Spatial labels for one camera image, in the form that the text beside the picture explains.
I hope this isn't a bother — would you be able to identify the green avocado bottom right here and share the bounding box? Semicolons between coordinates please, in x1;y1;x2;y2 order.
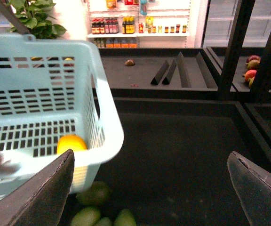
113;209;136;226

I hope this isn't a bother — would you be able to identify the yellow mango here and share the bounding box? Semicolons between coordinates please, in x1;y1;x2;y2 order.
56;134;88;155

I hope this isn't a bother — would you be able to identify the black triangular divider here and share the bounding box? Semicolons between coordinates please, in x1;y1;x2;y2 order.
150;60;169;86

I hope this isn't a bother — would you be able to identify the brown fruit on tray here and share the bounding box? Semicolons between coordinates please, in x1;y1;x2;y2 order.
124;59;135;66

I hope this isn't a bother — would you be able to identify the black shelf post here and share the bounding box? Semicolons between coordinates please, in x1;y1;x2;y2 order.
217;0;255;101

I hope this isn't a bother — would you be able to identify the brown basket handle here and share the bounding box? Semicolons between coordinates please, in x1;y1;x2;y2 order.
0;0;35;41

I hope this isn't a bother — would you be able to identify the green potted plant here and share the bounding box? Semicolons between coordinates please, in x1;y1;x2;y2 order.
8;0;67;39

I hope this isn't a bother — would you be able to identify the green avocado on shelf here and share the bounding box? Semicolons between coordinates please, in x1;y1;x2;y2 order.
76;181;112;206

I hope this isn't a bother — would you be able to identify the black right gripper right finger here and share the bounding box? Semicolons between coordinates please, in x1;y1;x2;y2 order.
227;152;271;226

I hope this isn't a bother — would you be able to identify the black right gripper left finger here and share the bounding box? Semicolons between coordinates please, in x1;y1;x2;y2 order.
0;149;74;226

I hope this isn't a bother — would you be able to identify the green avocado bottom left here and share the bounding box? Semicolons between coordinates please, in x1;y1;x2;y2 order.
70;207;101;226

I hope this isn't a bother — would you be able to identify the light blue plastic basket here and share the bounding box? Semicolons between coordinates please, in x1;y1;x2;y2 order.
0;33;124;200

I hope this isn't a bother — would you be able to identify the white sauce bottle shelf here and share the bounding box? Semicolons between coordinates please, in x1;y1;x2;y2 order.
86;0;191;48

